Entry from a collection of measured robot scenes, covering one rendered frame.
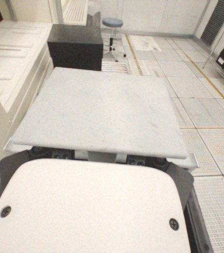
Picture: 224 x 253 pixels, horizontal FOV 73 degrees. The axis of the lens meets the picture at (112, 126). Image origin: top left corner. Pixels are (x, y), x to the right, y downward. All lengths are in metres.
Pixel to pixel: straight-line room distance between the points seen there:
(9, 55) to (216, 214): 1.88
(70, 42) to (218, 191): 1.67
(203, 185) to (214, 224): 0.30
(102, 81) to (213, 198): 1.62
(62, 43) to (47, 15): 0.83
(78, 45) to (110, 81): 0.74
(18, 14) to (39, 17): 0.17
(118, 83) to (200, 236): 0.18
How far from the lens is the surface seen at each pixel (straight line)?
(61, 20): 1.85
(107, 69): 1.20
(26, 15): 1.77
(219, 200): 1.73
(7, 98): 0.81
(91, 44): 0.89
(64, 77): 0.16
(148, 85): 0.16
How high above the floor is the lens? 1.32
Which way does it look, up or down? 49 degrees down
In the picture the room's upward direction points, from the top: 8 degrees clockwise
